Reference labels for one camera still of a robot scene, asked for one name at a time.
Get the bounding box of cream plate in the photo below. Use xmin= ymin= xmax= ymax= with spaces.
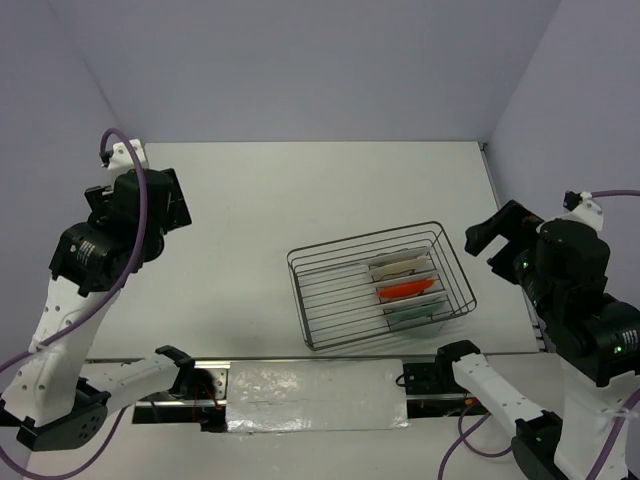
xmin=369 ymin=256 xmax=429 ymax=281

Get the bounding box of teal green plate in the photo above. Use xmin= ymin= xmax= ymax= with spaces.
xmin=383 ymin=300 xmax=448 ymax=335

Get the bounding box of grey wire dish rack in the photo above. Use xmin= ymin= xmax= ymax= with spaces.
xmin=286 ymin=221 xmax=477 ymax=352

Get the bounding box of white orange patterned plate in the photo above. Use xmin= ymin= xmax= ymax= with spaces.
xmin=361 ymin=246 xmax=431 ymax=268

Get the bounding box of white floral plate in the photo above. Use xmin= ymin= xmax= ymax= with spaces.
xmin=379 ymin=291 xmax=447 ymax=310

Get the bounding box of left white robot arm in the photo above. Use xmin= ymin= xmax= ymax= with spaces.
xmin=1 ymin=141 xmax=196 ymax=452

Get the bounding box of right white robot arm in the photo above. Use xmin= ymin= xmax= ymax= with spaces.
xmin=434 ymin=191 xmax=639 ymax=479

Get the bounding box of silver foil covered panel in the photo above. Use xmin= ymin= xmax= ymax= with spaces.
xmin=226 ymin=359 xmax=409 ymax=434

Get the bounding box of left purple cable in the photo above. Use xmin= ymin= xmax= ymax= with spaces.
xmin=0 ymin=128 xmax=152 ymax=476

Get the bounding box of metal base rail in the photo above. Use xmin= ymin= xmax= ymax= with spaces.
xmin=132 ymin=356 xmax=486 ymax=435

